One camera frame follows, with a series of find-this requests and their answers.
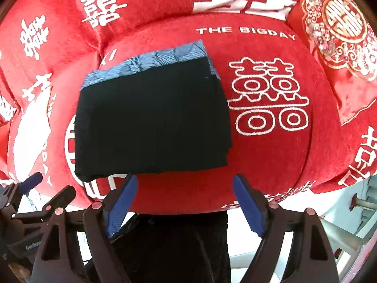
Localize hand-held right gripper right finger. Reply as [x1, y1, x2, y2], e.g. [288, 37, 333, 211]
[233, 175, 339, 283]

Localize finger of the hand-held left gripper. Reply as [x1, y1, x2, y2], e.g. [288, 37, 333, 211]
[12, 185, 76, 221]
[0, 171, 44, 208]

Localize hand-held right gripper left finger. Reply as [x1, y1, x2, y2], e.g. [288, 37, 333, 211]
[31, 174, 139, 283]

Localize black pants with grey waistband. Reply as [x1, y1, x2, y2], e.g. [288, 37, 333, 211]
[74, 40, 234, 183]

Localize red printed blanket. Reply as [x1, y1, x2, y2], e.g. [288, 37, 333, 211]
[0, 0, 377, 216]

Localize red embroidered pillow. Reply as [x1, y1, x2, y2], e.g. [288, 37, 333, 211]
[287, 0, 377, 126]

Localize grey metal frame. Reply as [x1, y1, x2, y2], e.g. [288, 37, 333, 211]
[321, 174, 377, 283]

